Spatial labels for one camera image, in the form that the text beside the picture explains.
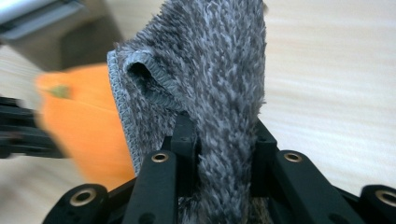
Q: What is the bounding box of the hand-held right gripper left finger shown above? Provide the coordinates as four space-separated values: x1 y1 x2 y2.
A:
161 111 201 197

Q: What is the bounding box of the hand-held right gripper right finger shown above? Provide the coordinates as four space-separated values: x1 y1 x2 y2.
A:
249 119 280 197

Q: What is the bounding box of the orange plush toy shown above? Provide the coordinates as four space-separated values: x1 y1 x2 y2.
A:
35 63 138 191

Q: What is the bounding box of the grey fluffy cloth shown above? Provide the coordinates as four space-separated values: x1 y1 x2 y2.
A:
106 0 269 224

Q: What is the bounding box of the grey storage box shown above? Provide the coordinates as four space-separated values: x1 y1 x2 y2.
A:
0 0 124 72

